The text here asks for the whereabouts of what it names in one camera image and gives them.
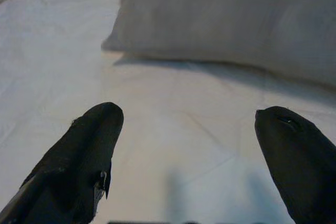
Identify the white quilted mattress cover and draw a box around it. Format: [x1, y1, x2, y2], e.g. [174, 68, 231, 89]
[0, 0, 336, 224]

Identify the grey pillow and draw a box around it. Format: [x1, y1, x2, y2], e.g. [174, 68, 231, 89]
[101, 0, 336, 87]

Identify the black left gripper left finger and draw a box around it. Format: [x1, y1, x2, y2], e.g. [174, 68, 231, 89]
[0, 102, 124, 224]

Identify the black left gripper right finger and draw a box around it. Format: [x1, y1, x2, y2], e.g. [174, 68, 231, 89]
[255, 105, 336, 224]

